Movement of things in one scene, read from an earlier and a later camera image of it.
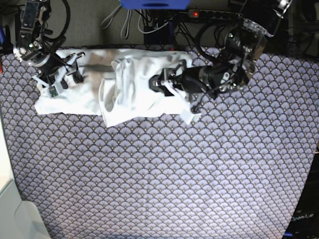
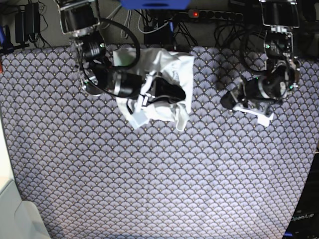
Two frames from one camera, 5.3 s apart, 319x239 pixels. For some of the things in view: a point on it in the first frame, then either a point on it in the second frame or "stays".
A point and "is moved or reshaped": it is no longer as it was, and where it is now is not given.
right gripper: [195, 79] to [252, 91]
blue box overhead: [155, 4] stays
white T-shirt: [116, 84] is moved or reshaped
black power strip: [212, 14] stays
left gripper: [49, 65] to [127, 85]
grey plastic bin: [20, 219] stays
